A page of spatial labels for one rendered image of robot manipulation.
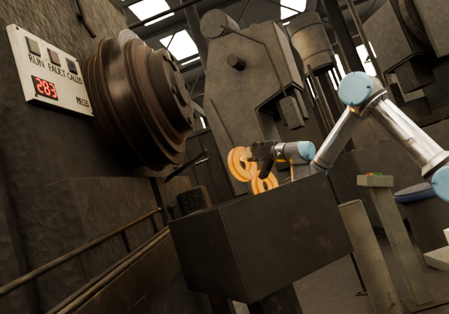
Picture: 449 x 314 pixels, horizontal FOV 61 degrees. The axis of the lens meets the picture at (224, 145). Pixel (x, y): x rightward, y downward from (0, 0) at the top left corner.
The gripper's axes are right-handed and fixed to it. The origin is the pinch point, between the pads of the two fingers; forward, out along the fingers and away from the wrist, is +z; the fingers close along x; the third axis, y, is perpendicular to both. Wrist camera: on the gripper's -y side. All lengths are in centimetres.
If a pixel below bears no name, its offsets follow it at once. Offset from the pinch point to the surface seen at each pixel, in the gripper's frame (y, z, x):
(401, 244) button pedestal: -48, -49, -43
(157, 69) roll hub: 35, -19, 55
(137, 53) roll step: 41, -13, 57
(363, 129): -16, 98, -382
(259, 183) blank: -11.5, -5.3, -3.8
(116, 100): 27, -16, 69
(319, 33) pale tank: 211, 342, -775
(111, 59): 39, -13, 67
